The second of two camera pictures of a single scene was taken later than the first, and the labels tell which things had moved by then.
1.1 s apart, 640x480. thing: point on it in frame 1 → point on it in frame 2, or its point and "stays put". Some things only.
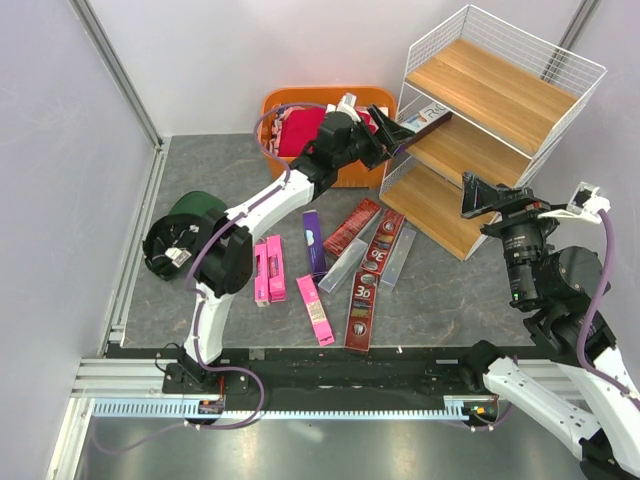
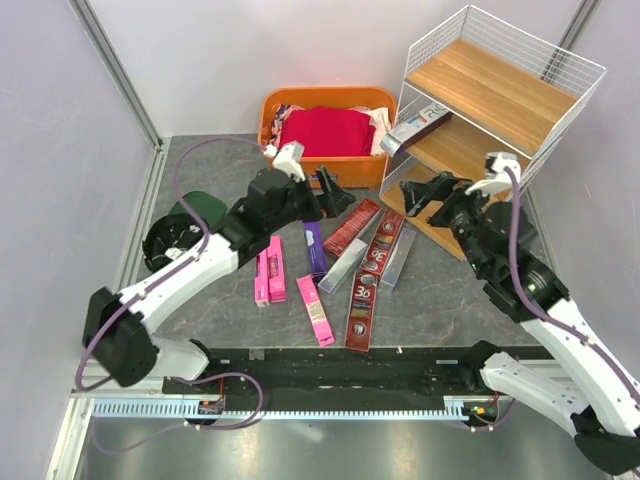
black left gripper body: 368,148 → 308,207
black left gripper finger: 389,151 → 337,203
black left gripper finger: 392,130 → 346,198
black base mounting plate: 315,373 stays put
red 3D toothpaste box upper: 382,242 stays put
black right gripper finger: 479,196 → 417,195
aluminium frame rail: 114,65 stays put
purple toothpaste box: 314,242 stays put
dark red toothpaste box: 345,234 stays put
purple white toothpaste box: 429,117 stays put
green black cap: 171,241 stays put
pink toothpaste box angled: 310,297 stays put
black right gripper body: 522,210 → 457,210
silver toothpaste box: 343,265 stays put
